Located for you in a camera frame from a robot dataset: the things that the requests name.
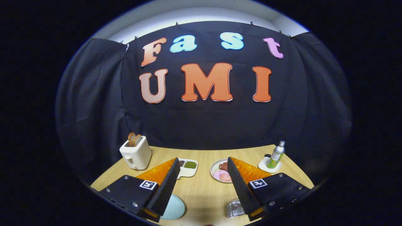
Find green label metal bottle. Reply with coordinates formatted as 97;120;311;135
266;141;285;169

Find white toaster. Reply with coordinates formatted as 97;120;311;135
119;136;153;170

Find black backdrop cloth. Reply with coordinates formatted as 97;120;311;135
55;20;352;186

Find white oval food plate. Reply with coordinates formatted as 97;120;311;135
210;159;234;183

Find white divided snack tray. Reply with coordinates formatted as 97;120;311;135
176;159;199;180

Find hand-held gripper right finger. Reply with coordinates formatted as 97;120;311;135
227;156;311;222

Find light blue round plate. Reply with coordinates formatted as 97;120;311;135
160;194;186;220

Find metal wire cutlery holder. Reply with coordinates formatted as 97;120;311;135
226;198;246;218

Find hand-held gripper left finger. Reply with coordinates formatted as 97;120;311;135
99;157;181;223

